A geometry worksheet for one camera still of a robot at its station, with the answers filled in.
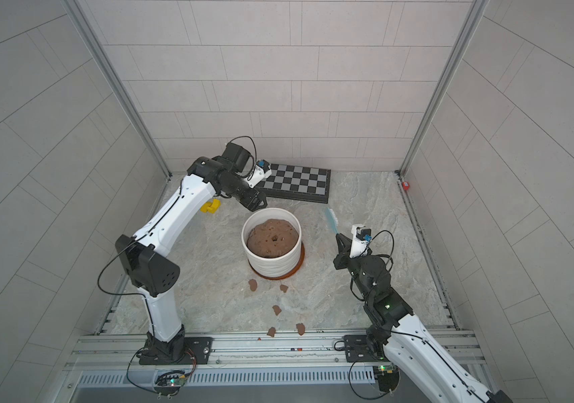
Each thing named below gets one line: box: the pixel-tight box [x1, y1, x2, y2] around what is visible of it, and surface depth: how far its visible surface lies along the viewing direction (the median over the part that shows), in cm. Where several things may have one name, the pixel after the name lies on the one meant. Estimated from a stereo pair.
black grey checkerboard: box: [255, 163, 332, 205], surface depth 111 cm
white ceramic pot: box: [240, 207, 303, 278], surface depth 81 cm
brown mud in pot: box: [246, 218, 299, 259], surface depth 86 cm
